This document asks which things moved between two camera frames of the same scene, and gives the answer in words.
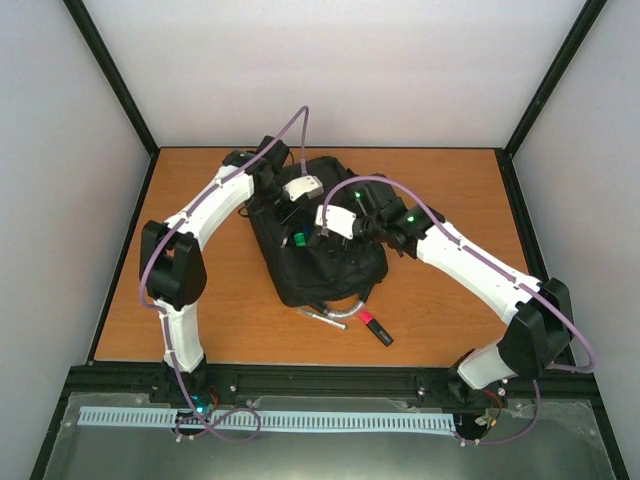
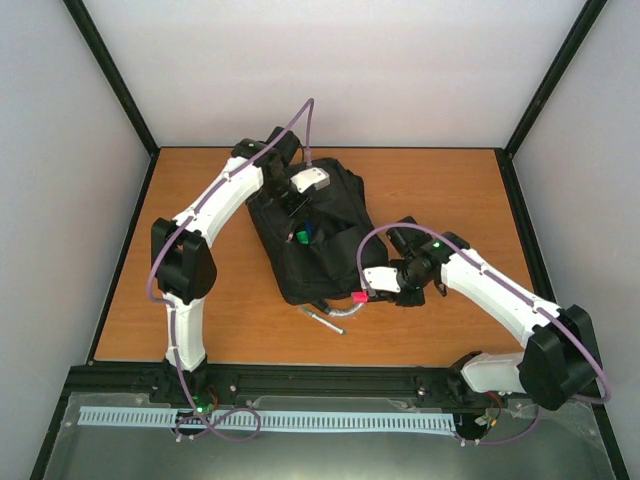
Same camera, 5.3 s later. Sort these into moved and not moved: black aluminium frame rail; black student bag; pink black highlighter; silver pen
Moved: silver pen; pink black highlighter
Not moved: black aluminium frame rail; black student bag
